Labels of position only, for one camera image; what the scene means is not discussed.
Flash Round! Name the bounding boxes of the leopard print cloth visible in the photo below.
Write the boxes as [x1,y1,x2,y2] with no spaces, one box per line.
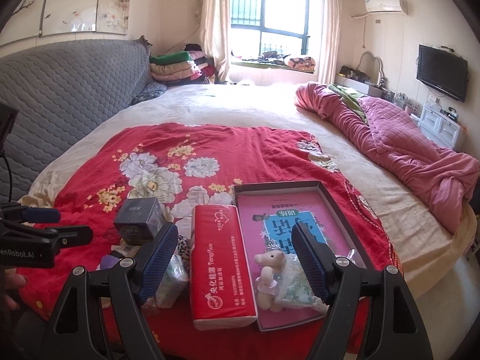
[176,234,194,267]

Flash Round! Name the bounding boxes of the person's left hand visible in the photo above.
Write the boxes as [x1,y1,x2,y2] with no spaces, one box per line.
[0,270,28,312]

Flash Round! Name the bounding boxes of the cluttered dresser table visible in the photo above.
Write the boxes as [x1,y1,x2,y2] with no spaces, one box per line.
[334,65,396,100]

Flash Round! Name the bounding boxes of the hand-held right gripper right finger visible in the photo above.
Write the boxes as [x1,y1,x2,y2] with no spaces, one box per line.
[290,222,428,360]

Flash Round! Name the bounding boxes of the red floral blanket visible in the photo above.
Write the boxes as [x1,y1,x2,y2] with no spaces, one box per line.
[26,124,404,360]

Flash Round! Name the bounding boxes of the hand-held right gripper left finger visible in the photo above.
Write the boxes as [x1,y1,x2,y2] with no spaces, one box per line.
[47,222,180,360]

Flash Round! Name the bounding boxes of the pink book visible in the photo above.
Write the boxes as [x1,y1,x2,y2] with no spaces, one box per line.
[236,191,361,325]

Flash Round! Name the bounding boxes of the large red tissue pack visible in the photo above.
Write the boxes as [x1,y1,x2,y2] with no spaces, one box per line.
[189,205,259,331]

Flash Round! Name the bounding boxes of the white air conditioner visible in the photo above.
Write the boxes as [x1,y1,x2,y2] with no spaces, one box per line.
[364,0,409,16]

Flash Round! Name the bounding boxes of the black television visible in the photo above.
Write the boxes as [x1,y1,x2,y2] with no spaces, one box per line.
[416,44,469,103]

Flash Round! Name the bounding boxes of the white drawer cabinet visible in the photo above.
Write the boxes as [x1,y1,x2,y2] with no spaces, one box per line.
[418,103,467,151]

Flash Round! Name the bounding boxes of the stack of folded clothes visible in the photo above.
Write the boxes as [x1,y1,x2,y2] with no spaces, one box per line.
[149,43,216,85]

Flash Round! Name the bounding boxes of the dark clothes pile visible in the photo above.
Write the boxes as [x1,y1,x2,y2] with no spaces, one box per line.
[259,49,291,62]

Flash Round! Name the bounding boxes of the cream bed sheet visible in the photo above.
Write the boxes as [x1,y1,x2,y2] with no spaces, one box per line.
[28,82,480,289]

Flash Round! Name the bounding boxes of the dark glossy box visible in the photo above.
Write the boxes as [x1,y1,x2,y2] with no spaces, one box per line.
[113,196,167,246]

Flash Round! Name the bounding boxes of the dark patterned pillow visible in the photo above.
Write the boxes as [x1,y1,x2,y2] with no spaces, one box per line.
[131,80,168,106]

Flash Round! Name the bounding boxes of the pink quilt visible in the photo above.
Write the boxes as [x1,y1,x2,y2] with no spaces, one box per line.
[294,82,480,233]

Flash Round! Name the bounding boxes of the green cloth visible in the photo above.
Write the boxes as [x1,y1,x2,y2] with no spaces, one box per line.
[330,84,370,121]

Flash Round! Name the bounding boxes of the shallow cardboard box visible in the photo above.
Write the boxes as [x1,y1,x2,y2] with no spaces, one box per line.
[232,181,370,332]

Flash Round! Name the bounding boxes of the wall painting panels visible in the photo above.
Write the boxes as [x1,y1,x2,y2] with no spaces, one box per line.
[0,0,134,47]

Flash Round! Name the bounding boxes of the cream curtain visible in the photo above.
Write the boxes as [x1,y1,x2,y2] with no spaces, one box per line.
[199,0,233,83]
[317,0,344,85]

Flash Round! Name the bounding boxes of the white tissue pack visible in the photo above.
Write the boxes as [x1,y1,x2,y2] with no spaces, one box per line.
[155,253,190,308]

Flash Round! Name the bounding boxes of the teddy bear with pink dress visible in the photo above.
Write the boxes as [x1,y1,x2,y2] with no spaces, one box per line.
[254,249,287,313]

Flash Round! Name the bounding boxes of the window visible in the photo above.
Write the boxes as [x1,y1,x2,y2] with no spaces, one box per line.
[230,0,312,61]

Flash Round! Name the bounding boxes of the grey quilted headboard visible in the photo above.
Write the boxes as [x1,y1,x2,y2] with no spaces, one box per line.
[0,37,154,203]

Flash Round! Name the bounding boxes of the orange patterned blanket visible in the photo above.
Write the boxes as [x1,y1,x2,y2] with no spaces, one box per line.
[283,55,316,72]

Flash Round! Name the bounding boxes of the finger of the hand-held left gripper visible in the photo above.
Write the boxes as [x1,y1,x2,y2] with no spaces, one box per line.
[3,226,94,250]
[3,202,62,229]

